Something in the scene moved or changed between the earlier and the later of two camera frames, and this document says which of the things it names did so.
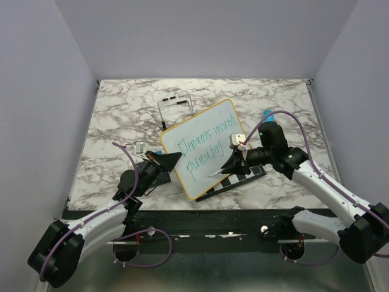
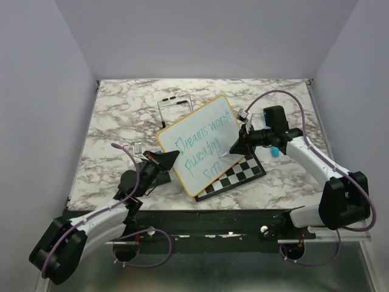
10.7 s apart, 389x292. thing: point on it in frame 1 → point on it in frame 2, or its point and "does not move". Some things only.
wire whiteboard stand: [177, 103] does not move
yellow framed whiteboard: [202, 138] does not move
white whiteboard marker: [215, 173] → [227, 152]
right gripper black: [236, 164] → [243, 145]
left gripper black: [166, 161] does not move
